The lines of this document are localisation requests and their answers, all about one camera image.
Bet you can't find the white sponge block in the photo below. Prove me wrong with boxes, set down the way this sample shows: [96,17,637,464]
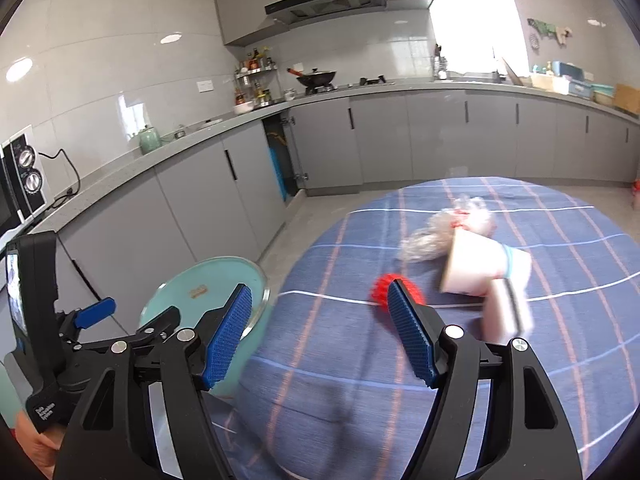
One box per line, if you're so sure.
[482,278,535,344]

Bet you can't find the red foam fruit net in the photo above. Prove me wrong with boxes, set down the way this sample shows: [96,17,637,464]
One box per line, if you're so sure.
[370,273,427,311]

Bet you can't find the spice rack with bottles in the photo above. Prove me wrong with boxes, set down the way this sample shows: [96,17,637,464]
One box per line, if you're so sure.
[233,47,278,115]

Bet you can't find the white foam fruit net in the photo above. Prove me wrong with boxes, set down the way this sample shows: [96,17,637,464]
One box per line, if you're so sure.
[399,195,496,263]

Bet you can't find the blue plaid tablecloth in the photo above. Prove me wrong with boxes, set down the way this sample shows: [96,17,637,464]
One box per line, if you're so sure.
[212,177,639,479]

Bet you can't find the microwave oven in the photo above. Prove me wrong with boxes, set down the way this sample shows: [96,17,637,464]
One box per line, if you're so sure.
[1,125,50,244]

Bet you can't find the white paper cup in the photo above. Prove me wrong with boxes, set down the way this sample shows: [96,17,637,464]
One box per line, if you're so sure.
[440,228,533,297]

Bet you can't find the green ceramic teapot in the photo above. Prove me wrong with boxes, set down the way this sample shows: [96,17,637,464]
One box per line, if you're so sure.
[137,125,163,155]

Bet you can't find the teal enamel trash bin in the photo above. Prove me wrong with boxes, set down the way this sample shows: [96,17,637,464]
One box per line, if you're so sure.
[139,256,270,339]

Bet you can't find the black power cable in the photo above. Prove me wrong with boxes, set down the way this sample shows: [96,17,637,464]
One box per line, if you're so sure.
[38,147,83,209]

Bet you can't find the cardboard box on counter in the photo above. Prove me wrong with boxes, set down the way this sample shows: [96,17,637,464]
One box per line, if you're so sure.
[613,84,640,116]

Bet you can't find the black wok on stove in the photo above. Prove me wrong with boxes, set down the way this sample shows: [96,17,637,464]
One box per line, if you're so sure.
[286,68,336,96]

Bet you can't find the person's left hand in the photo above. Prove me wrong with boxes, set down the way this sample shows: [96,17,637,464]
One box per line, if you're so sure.
[15,411,66,479]

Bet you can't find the grey kitchen cabinets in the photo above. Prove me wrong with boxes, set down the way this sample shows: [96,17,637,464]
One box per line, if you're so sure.
[0,88,640,411]

